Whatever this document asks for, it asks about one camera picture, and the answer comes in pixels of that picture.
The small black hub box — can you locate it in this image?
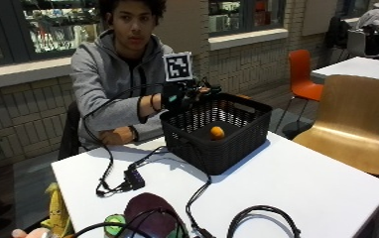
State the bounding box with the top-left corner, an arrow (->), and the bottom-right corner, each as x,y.
121,168 -> 145,191

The grey window frame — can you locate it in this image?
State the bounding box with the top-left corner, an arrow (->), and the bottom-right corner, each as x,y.
0,0 -> 102,69
205,0 -> 286,38

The black woven plastic basket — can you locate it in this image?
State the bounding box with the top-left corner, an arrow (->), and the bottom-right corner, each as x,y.
157,92 -> 274,177

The thin black table cable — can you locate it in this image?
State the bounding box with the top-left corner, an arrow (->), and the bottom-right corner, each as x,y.
184,174 -> 216,238

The black wrist watch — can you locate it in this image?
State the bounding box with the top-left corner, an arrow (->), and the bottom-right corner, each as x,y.
127,125 -> 139,143

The pink soft toy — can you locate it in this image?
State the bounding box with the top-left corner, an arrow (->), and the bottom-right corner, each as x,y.
10,227 -> 55,238

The thick black looped cable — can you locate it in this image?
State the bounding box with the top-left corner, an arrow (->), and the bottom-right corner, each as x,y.
225,204 -> 302,238

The light wooden chair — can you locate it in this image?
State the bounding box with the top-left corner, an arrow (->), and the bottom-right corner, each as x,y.
290,74 -> 379,177

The person in grey hoodie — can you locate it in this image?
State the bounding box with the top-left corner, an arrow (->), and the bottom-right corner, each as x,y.
68,0 -> 176,151

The black cable over toys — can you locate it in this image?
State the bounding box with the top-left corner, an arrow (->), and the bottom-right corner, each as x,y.
71,207 -> 191,238

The green kiwi soft toy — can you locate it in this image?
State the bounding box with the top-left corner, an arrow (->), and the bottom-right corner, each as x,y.
102,213 -> 128,238

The yellow banana soft toy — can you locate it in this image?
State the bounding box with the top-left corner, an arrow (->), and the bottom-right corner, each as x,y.
40,182 -> 75,238

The black wristband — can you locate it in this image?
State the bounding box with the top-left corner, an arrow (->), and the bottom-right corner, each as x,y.
148,93 -> 161,113

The dark jacket on chair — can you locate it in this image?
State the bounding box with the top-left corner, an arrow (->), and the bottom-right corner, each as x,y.
322,15 -> 353,51

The short black hub cable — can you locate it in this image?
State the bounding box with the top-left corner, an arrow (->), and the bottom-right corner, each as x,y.
127,145 -> 169,171

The orange fruit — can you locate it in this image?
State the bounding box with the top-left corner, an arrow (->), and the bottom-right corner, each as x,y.
208,125 -> 227,142

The black chair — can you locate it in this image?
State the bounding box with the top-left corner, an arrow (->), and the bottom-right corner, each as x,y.
56,100 -> 83,161

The long black glove cable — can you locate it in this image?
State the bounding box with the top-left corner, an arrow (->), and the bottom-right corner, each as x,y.
82,82 -> 172,198

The white marker cube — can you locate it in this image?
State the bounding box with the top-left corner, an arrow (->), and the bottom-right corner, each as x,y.
161,52 -> 195,82

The white background table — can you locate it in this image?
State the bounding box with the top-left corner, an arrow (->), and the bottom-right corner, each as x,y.
309,56 -> 379,93

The orange plastic chair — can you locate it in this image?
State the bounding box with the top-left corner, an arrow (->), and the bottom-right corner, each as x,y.
274,49 -> 325,133

